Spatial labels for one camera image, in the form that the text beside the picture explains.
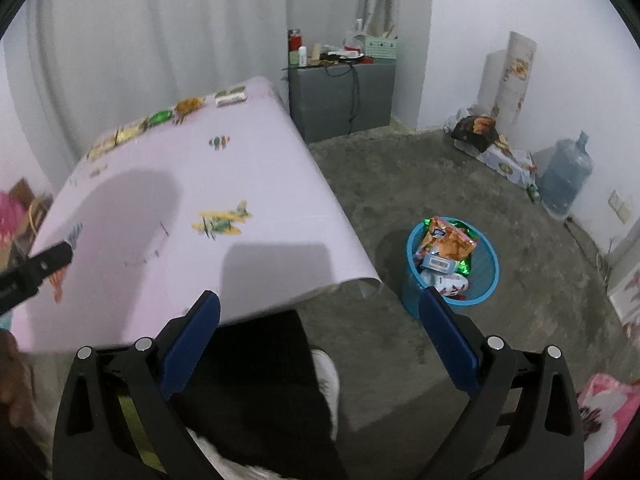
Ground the blue plastic waste basket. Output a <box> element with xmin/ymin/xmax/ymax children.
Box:
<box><xmin>400</xmin><ymin>217</ymin><xmax>500</xmax><ymax>318</ymax></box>

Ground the orange chips bag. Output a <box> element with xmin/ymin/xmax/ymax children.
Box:
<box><xmin>415</xmin><ymin>216</ymin><xmax>478</xmax><ymax>273</ymax></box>

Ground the white AD calcium milk bottle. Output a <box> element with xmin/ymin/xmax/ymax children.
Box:
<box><xmin>420</xmin><ymin>269</ymin><xmax>469</xmax><ymax>298</ymax></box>

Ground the pink plastic bag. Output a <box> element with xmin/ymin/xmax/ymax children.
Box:
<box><xmin>0</xmin><ymin>192</ymin><xmax>25</xmax><ymax>248</ymax></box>

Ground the pink flower blanket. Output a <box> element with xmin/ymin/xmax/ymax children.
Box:
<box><xmin>577</xmin><ymin>373</ymin><xmax>639</xmax><ymax>479</ymax></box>

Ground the black trousers leg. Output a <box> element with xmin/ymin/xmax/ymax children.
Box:
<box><xmin>169</xmin><ymin>310</ymin><xmax>347</xmax><ymax>479</ymax></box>

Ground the white appliance box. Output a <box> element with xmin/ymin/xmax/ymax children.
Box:
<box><xmin>608</xmin><ymin>256</ymin><xmax>639</xmax><ymax>324</ymax></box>

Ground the yellow snack packets row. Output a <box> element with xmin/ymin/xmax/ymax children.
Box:
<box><xmin>87</xmin><ymin>119</ymin><xmax>148</xmax><ymax>162</ymax></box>

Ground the white shoe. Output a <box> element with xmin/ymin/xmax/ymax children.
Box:
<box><xmin>311</xmin><ymin>348</ymin><xmax>341</xmax><ymax>442</ymax></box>

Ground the green candy wrapper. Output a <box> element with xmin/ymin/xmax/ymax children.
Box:
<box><xmin>145</xmin><ymin>110</ymin><xmax>174</xmax><ymax>128</ymax></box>

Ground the pink tablecloth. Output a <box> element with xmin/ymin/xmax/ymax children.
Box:
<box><xmin>11</xmin><ymin>77</ymin><xmax>382</xmax><ymax>353</ymax></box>

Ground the golden candy wrapper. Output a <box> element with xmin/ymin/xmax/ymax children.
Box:
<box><xmin>174</xmin><ymin>96</ymin><xmax>206</xmax><ymax>124</ymax></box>

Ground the blue water jug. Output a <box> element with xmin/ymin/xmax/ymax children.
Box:
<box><xmin>538</xmin><ymin>131</ymin><xmax>593</xmax><ymax>221</ymax></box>

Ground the white patterned flat box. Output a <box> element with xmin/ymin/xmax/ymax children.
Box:
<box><xmin>454</xmin><ymin>140</ymin><xmax>537</xmax><ymax>190</ymax></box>

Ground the small white gold box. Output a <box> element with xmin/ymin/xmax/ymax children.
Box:
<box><xmin>214</xmin><ymin>86</ymin><xmax>247</xmax><ymax>107</ymax></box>

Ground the black orange snack bag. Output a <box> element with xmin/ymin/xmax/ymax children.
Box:
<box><xmin>451</xmin><ymin>115</ymin><xmax>499</xmax><ymax>153</ymax></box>

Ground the grey cabinet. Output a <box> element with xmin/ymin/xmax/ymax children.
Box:
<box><xmin>288</xmin><ymin>61</ymin><xmax>396</xmax><ymax>144</ymax></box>

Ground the red thermos bottle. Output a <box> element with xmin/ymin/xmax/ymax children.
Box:
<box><xmin>288</xmin><ymin>28</ymin><xmax>303</xmax><ymax>53</ymax></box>

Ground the green storage basket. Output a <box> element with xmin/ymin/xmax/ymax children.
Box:
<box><xmin>364</xmin><ymin>36</ymin><xmax>398</xmax><ymax>60</ymax></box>

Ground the wall socket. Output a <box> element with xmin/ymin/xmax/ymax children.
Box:
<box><xmin>608</xmin><ymin>191</ymin><xmax>630</xmax><ymax>224</ymax></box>

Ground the black cabinet cable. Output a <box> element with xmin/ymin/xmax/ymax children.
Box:
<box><xmin>324</xmin><ymin>62</ymin><xmax>362</xmax><ymax>137</ymax></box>

